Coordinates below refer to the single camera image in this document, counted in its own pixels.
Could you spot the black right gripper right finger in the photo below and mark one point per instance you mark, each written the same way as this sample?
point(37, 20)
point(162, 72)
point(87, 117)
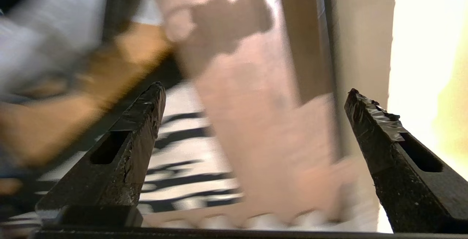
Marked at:
point(387, 147)

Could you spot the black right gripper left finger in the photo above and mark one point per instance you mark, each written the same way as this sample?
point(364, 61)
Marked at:
point(135, 158)

